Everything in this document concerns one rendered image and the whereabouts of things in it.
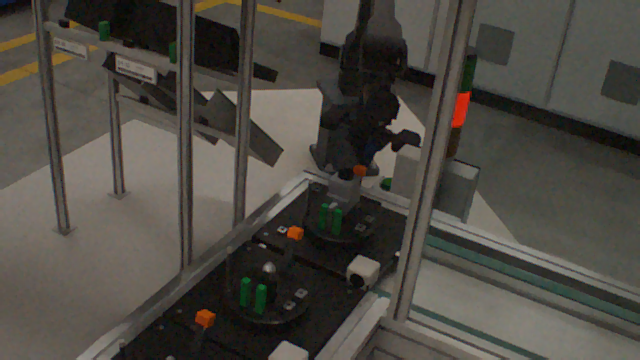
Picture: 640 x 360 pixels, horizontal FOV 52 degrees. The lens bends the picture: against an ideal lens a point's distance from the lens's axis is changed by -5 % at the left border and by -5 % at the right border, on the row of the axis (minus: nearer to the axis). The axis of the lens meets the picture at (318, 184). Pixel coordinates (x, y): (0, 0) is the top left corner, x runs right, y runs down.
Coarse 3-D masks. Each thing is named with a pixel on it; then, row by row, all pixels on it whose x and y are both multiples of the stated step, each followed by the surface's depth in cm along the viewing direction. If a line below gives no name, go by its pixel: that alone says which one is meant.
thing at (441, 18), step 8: (440, 0) 411; (448, 0) 406; (440, 8) 411; (440, 16) 413; (440, 24) 416; (440, 32) 418; (440, 40) 420; (432, 48) 426; (440, 48) 423; (432, 56) 428; (432, 64) 430; (432, 72) 434; (432, 80) 439; (432, 88) 441
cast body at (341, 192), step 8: (344, 168) 123; (336, 176) 122; (344, 176) 121; (352, 176) 122; (360, 176) 123; (328, 184) 122; (336, 184) 121; (344, 184) 121; (352, 184) 121; (328, 192) 123; (336, 192) 122; (344, 192) 121; (352, 192) 122; (360, 192) 126; (328, 200) 123; (336, 200) 122; (344, 200) 122; (352, 200) 124; (328, 208) 121; (336, 208) 123; (344, 208) 122
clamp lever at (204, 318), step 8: (200, 312) 91; (208, 312) 92; (200, 320) 91; (208, 320) 90; (192, 328) 89; (200, 328) 90; (208, 328) 92; (200, 336) 91; (192, 344) 92; (200, 344) 92; (192, 352) 92; (200, 352) 92
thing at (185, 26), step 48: (192, 0) 97; (48, 48) 116; (192, 48) 101; (240, 48) 116; (48, 96) 120; (192, 96) 105; (240, 96) 121; (48, 144) 126; (192, 144) 110; (240, 144) 126; (192, 192) 114; (240, 192) 131; (192, 240) 120
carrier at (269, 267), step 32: (256, 256) 119; (192, 288) 110; (224, 288) 108; (256, 288) 102; (288, 288) 110; (320, 288) 113; (352, 288) 114; (192, 320) 104; (224, 320) 105; (256, 320) 103; (288, 320) 103; (320, 320) 107; (256, 352) 100; (288, 352) 97
